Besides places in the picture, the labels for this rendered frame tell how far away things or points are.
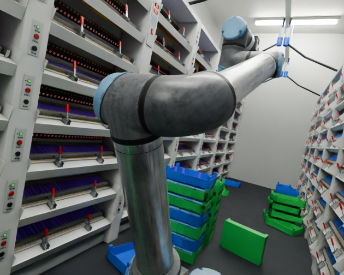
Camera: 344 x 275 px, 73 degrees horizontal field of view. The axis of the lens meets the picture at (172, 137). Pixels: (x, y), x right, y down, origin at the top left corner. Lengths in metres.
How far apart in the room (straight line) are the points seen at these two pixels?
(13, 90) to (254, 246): 1.64
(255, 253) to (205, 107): 1.55
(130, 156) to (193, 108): 0.18
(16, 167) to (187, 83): 0.81
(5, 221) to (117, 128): 0.75
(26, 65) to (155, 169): 0.67
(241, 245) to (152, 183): 1.42
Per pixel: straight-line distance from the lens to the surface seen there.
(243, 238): 1.87
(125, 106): 0.44
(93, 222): 1.56
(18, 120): 1.02
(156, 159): 0.51
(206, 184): 1.46
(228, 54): 0.95
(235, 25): 0.98
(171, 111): 0.39
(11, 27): 1.09
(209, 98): 0.41
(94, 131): 1.27
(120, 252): 1.60
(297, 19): 4.66
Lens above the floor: 0.82
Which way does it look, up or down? 3 degrees down
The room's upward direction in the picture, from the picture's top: 11 degrees clockwise
